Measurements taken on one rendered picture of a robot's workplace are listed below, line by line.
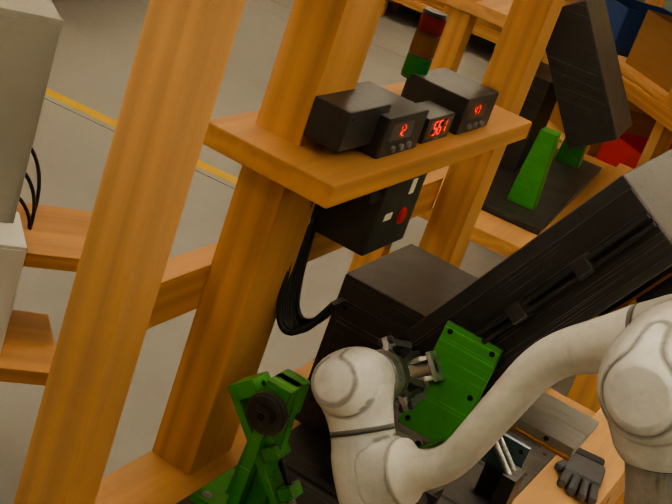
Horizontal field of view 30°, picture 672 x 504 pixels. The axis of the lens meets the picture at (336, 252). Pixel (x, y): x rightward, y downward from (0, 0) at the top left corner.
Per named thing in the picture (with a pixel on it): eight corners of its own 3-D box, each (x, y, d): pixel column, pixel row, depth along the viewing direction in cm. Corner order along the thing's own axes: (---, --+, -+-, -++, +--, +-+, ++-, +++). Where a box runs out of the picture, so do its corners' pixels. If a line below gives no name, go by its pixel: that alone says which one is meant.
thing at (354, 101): (379, 142, 212) (393, 104, 209) (337, 153, 199) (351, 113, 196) (344, 125, 214) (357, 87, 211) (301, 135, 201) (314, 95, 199)
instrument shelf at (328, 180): (526, 138, 269) (533, 121, 268) (325, 209, 192) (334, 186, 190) (427, 92, 278) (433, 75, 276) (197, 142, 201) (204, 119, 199)
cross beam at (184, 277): (431, 210, 305) (444, 177, 302) (89, 354, 194) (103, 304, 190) (413, 201, 307) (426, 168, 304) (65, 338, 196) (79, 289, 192)
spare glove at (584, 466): (561, 447, 279) (565, 438, 278) (606, 468, 277) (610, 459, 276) (545, 487, 261) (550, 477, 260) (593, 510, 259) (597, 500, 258)
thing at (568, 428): (593, 434, 244) (599, 421, 243) (567, 462, 230) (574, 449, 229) (423, 340, 258) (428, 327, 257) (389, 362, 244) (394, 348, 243)
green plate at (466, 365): (463, 448, 234) (514, 348, 230) (450, 453, 226) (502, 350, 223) (411, 417, 238) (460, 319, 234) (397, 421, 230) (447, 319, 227)
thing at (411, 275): (430, 417, 272) (486, 281, 260) (367, 465, 246) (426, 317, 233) (360, 376, 279) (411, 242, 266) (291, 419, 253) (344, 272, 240)
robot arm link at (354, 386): (333, 350, 202) (345, 431, 201) (293, 354, 188) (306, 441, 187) (395, 340, 198) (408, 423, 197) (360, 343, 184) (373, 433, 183)
